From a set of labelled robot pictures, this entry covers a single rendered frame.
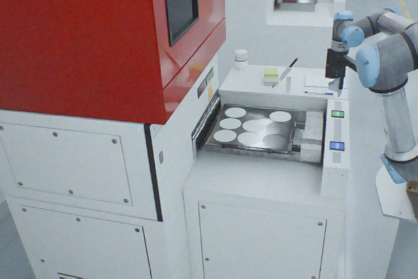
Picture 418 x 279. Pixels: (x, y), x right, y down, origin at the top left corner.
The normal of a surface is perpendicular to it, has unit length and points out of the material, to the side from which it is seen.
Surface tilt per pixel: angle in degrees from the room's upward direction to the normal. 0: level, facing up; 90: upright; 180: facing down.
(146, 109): 90
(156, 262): 90
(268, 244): 90
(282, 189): 0
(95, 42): 90
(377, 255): 0
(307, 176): 0
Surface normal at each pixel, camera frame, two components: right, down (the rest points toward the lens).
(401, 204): -0.05, -0.87
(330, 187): -0.27, 0.49
